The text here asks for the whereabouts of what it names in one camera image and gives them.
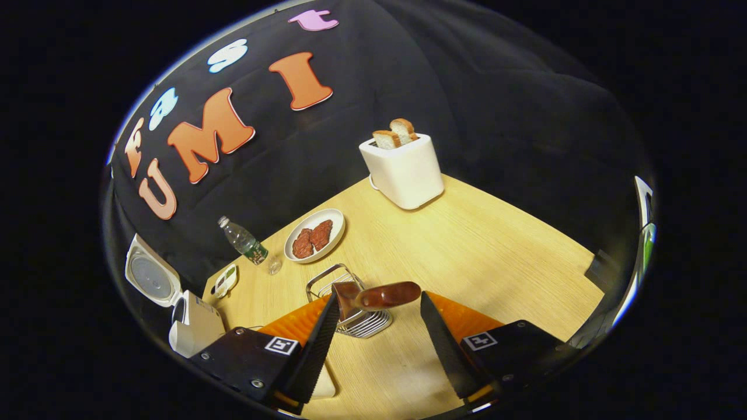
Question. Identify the white divided grain dish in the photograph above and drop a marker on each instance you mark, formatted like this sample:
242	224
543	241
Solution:
225	282

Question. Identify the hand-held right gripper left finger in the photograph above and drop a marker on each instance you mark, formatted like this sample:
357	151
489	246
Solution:
318	350

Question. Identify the brown wooden spoon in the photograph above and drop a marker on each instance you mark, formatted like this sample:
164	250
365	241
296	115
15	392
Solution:
388	294

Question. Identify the clear plastic container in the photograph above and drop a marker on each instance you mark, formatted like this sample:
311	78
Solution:
324	385

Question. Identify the white toaster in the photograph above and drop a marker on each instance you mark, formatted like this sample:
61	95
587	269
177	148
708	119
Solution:
405	175

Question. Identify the clear plastic water bottle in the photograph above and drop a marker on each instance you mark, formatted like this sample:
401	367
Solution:
245	242

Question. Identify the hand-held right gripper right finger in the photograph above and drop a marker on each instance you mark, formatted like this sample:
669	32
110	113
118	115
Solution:
446	356

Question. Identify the white oval plate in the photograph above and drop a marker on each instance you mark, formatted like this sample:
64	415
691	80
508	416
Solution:
335	219

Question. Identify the white rice cooker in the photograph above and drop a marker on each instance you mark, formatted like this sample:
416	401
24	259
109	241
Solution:
195	324

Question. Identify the toasted bread slice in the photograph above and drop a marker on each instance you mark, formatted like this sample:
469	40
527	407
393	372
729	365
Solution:
404	129
386	140

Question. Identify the small clear glass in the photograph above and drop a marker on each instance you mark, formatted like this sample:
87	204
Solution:
274	266

